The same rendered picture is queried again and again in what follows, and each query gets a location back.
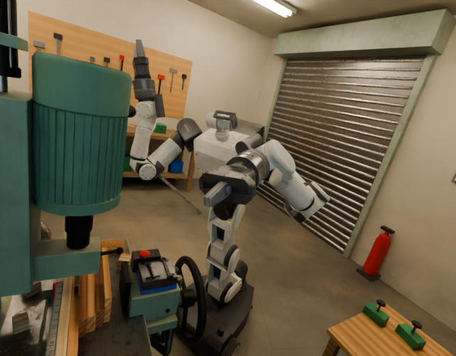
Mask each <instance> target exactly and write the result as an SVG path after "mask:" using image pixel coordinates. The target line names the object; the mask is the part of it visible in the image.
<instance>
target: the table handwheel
mask: <svg viewBox="0 0 456 356"><path fill-rule="evenodd" d="M184 264H186V265H187V266H188V268H189V270H190V272H191V275H192V276H193V281H194V284H195V287H196V293H195V291H194V290H193V289H192V288H189V289H187V287H186V284H185V280H184V276H183V273H182V269H181V267H182V266H183V265H184ZM175 266H177V267H178V268H179V271H178V275H181V276H182V278H183V279H182V284H181V288H182V290H181V292H180V296H179V304H178V309H177V314H176V317H177V319H178V321H177V325H176V326H177V328H178V330H179V333H180V336H181V337H182V339H183V340H184V342H185V343H186V344H187V345H190V346H194V345H197V344H199V342H200V341H201V339H202V337H203V335H204V332H205V325H206V319H207V304H206V296H205V288H204V284H203V279H202V276H201V274H200V271H199V269H198V267H197V265H196V263H195V261H194V260H193V259H192V258H191V257H189V256H182V257H180V258H179V259H178V260H177V262H176V264H175ZM196 295H197V296H196ZM196 302H197V303H198V320H197V326H196V332H195V333H194V335H193V336H192V335H191V334H190V333H189V332H188V331H187V329H186V322H187V315H188V308H189V307H193V306H194V304H195V303H196ZM180 307H181V308H182V309H184V311H183V318H182V315H181V308H180Z"/></svg>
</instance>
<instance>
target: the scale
mask: <svg viewBox="0 0 456 356"><path fill-rule="evenodd" d="M63 279H64V278H57V282H61V281H63ZM62 285H63V283H57V284H56V292H55V297H54V305H53V310H52V319H51V323H50V329H49V337H48V342H47V351H46V355H45V356H54V346H55V340H56V330H57V324H58V318H59V307H60V301H61V291H62Z"/></svg>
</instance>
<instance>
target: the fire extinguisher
mask: <svg viewBox="0 0 456 356"><path fill-rule="evenodd" d="M380 228H381V229H382V230H385V234H380V235H379V236H378V237H376V240H375V242H374V244H373V246H372V248H371V251H370V253H369V255H368V257H367V259H366V262H365V264H364V266H362V267H358V268H357V270H356V272H357V273H359V274H360V275H362V276H363V277H365V278H366V279H367V280H369V281H370V282H373V281H374V280H377V279H380V277H381V275H380V274H379V273H377V272H378V269H379V268H380V265H381V263H382V261H383V259H384V257H385V255H386V253H387V251H388V249H389V247H390V240H391V238H390V237H389V236H388V235H389V234H394V233H395V231H394V230H391V229H390V228H389V227H386V226H381V227H380Z"/></svg>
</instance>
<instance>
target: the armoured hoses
mask: <svg viewBox="0 0 456 356"><path fill-rule="evenodd" d="M174 270H175V271H176V274H177V276H178V278H177V282H176V283H178V285H179V288H180V290H181V284H182V279H183V278H182V276H181V275H178V271H179V268H178V267H177V266H174ZM173 336H174V328H171V329H169V330H166V331H162V333H159V332H158V333H153V334H150V335H149V338H150V344H151V346H152V347H153V348H154V349H156V351H158V352H159V353H160V354H162V355H163V356H168V355H169V354H170V352H171V350H172V341H173ZM161 343H165V345H164V346H163V345H162V344H161Z"/></svg>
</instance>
